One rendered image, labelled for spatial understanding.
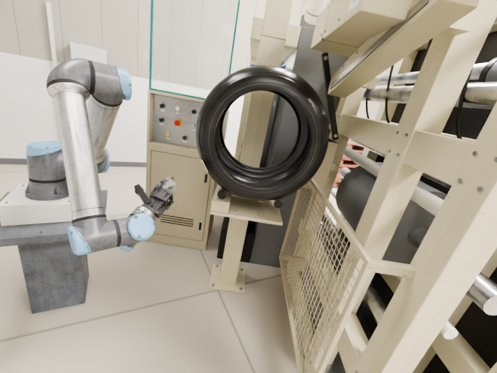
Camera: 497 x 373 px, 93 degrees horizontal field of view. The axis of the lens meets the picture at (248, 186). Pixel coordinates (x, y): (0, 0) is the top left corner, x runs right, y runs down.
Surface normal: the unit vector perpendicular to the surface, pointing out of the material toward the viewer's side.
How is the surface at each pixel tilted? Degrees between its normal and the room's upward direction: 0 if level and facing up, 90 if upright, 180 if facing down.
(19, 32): 90
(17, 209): 90
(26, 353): 0
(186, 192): 90
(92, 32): 90
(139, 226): 50
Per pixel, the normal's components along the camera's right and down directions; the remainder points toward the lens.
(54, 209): 0.44, 0.40
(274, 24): -0.01, 0.37
